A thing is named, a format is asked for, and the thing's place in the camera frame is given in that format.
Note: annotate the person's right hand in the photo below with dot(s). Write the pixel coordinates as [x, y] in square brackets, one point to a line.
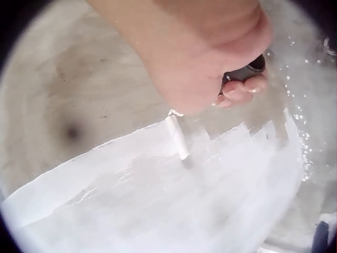
[189, 52]

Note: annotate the person's right fingers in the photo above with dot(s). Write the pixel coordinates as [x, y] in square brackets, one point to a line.
[238, 91]

